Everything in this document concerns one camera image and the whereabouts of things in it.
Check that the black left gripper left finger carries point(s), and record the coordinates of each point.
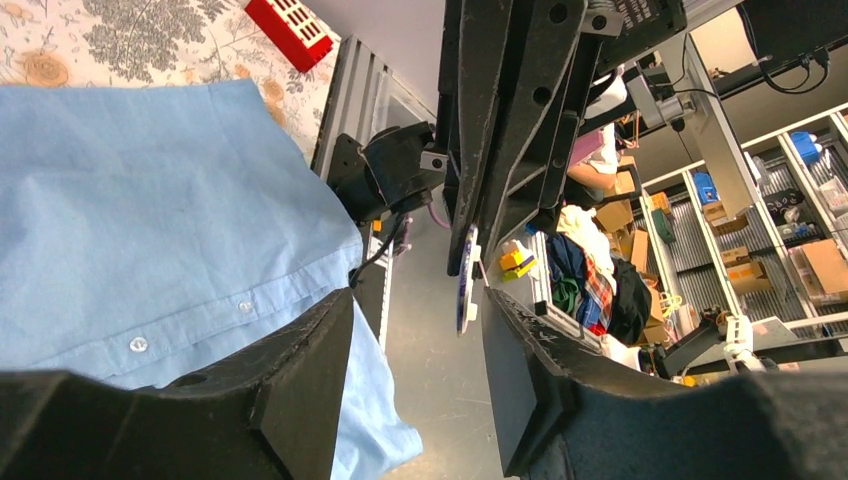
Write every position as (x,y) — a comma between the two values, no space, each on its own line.
(268,411)

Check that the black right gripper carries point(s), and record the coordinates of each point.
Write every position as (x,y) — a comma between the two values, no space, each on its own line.
(511,165)

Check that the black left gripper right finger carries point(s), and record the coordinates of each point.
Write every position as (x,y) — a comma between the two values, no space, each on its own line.
(562,411)

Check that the blue brooch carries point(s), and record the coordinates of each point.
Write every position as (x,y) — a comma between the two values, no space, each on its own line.
(467,309)

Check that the light blue button shirt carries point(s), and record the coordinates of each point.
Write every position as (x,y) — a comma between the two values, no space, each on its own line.
(149,233)

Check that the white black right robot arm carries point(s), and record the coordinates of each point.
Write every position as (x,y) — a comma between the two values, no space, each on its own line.
(398,169)

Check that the pile of colourful clothes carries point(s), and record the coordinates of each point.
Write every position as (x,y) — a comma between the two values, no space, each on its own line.
(603,292)

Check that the yellow toy blocks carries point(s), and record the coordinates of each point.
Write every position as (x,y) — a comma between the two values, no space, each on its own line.
(516,260)

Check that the red white grid block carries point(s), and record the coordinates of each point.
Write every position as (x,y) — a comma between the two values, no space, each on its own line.
(294,31)

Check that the cluttered storage shelving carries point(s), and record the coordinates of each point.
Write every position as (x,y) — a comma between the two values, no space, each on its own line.
(783,258)

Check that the floral patterned table mat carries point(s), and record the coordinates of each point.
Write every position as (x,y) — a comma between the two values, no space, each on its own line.
(140,44)

